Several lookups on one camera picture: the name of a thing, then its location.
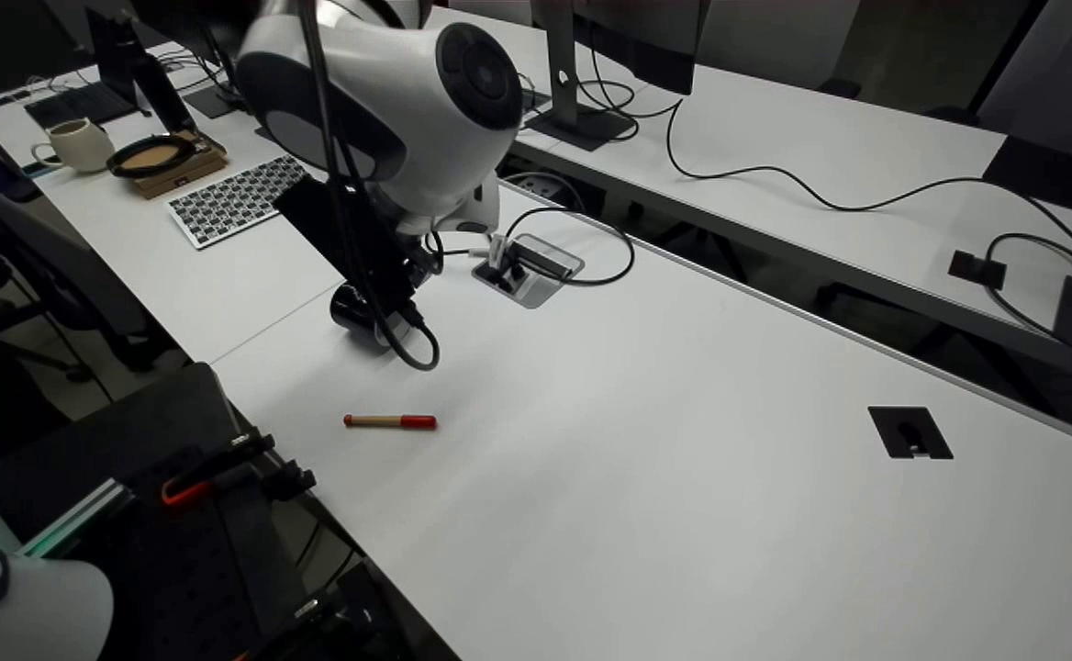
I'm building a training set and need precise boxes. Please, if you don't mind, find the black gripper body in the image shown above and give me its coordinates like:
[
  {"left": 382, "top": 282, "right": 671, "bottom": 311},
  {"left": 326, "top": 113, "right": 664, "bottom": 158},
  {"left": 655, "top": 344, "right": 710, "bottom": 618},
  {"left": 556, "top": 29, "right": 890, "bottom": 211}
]
[{"left": 375, "top": 219, "right": 449, "bottom": 311}]

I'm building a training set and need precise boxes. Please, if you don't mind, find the grey desk outlet box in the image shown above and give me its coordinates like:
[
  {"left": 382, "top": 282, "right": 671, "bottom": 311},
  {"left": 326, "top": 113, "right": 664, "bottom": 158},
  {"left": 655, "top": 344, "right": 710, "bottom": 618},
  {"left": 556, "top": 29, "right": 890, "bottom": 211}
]
[{"left": 474, "top": 230, "right": 586, "bottom": 309}]

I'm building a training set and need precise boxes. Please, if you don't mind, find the black square desk grommet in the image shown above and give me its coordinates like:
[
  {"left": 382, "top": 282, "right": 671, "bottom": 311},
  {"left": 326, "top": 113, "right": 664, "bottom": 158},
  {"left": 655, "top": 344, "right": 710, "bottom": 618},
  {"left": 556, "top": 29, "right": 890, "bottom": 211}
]
[{"left": 867, "top": 403, "right": 957, "bottom": 464}]

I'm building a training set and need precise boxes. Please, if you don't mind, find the red marker pen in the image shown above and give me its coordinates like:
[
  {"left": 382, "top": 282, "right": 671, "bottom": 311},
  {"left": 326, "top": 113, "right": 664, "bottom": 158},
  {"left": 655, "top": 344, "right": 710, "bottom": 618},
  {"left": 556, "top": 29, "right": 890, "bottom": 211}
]
[{"left": 343, "top": 411, "right": 446, "bottom": 435}]

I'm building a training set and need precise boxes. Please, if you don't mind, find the patterned calibration board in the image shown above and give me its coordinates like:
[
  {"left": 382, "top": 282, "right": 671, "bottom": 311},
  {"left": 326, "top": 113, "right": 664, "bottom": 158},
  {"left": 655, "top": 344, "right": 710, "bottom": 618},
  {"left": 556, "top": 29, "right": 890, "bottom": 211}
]
[{"left": 167, "top": 149, "right": 321, "bottom": 256}]

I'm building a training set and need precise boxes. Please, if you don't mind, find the wooden board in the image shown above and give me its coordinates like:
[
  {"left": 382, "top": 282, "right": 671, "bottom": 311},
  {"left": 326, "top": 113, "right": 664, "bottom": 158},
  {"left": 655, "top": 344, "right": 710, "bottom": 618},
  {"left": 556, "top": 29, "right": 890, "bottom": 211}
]
[{"left": 119, "top": 129, "right": 232, "bottom": 201}]

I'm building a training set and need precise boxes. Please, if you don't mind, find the monitor with grey stand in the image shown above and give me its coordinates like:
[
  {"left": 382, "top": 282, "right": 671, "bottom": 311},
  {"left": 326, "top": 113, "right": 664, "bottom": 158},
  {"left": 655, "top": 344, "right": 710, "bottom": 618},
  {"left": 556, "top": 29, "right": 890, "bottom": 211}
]
[{"left": 525, "top": 0, "right": 701, "bottom": 156}]

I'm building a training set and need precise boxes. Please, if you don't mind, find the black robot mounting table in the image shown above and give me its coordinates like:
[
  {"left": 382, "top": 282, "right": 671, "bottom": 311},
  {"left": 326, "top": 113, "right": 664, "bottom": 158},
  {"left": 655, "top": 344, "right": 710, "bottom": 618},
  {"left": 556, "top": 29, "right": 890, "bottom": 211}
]
[{"left": 0, "top": 360, "right": 321, "bottom": 661}]

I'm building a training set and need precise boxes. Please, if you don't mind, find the dark flat pad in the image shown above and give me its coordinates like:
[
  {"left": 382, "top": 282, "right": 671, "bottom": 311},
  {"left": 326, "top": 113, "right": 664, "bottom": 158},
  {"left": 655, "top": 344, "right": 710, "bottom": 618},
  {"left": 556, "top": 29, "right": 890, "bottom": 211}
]
[{"left": 185, "top": 77, "right": 246, "bottom": 121}]

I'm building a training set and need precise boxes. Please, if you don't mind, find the round brown plate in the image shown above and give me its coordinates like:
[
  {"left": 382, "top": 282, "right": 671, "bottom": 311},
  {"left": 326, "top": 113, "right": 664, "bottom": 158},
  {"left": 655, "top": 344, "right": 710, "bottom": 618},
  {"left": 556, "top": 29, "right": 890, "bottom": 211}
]
[{"left": 106, "top": 131, "right": 201, "bottom": 181}]

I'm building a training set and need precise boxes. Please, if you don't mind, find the black desktop monitor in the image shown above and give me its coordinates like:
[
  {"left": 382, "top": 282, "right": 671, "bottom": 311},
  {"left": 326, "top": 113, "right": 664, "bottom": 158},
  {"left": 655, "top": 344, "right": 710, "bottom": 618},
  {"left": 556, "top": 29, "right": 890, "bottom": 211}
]
[{"left": 80, "top": 4, "right": 200, "bottom": 138}]

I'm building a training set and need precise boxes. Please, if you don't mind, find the white cup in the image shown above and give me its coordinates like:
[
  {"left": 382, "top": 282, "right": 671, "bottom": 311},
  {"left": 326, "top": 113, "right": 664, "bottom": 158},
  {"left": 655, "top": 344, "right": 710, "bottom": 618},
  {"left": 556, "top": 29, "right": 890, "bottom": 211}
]
[{"left": 48, "top": 113, "right": 119, "bottom": 175}]

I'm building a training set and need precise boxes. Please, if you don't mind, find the black office chair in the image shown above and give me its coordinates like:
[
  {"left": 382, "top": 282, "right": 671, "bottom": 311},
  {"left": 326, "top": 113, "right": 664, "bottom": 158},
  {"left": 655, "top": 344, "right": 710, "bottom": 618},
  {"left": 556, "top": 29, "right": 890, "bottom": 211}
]
[{"left": 0, "top": 163, "right": 181, "bottom": 380}]

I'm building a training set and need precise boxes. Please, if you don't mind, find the black keyboard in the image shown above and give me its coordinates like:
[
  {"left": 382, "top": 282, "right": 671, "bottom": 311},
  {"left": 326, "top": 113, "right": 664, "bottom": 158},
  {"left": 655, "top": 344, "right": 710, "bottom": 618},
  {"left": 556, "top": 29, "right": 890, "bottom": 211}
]
[{"left": 22, "top": 82, "right": 106, "bottom": 131}]

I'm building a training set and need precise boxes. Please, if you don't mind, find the small black adapter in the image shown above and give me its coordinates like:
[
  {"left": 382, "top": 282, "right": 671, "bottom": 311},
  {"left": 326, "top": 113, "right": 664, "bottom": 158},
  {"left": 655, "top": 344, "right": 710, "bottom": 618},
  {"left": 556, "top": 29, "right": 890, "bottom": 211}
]
[{"left": 944, "top": 246, "right": 1015, "bottom": 295}]

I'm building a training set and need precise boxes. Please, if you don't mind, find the monitor with dark stand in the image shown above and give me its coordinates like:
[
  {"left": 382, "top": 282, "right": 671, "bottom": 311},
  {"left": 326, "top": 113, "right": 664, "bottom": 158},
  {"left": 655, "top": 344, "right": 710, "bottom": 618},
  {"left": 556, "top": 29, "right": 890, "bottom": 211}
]
[{"left": 973, "top": 0, "right": 1072, "bottom": 367}]

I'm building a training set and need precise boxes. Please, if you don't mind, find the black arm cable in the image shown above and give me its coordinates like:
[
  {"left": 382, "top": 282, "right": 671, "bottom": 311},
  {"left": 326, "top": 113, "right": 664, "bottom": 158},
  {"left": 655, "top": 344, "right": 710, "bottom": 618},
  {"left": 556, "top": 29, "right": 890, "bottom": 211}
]
[{"left": 294, "top": 0, "right": 446, "bottom": 373}]

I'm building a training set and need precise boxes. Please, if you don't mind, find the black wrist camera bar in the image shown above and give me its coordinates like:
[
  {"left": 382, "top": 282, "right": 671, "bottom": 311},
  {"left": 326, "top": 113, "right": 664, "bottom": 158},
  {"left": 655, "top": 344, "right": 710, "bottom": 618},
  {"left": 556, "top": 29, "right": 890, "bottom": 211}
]
[{"left": 273, "top": 171, "right": 422, "bottom": 323}]

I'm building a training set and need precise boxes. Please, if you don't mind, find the looped black outlet cable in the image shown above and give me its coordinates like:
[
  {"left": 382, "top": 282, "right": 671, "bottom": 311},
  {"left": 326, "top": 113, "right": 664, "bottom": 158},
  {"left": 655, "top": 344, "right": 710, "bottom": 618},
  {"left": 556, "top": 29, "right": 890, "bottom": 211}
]
[{"left": 496, "top": 198, "right": 640, "bottom": 290}]

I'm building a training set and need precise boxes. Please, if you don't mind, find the orange handled clamp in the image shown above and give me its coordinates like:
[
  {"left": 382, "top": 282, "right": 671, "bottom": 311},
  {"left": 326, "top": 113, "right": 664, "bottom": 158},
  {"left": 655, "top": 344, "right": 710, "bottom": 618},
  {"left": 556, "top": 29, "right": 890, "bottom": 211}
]
[{"left": 157, "top": 430, "right": 321, "bottom": 512}]

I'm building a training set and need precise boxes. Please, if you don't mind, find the aluminium rail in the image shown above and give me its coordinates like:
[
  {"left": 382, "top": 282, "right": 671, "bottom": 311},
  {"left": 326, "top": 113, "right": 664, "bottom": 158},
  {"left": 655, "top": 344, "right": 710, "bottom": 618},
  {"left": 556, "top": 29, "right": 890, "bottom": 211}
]
[{"left": 20, "top": 476, "right": 135, "bottom": 562}]

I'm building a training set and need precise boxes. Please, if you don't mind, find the black monitor cable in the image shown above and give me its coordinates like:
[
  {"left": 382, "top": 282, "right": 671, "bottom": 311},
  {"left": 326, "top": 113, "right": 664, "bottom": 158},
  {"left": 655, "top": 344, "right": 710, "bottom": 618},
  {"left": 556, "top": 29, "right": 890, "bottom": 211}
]
[{"left": 979, "top": 196, "right": 1072, "bottom": 342}]

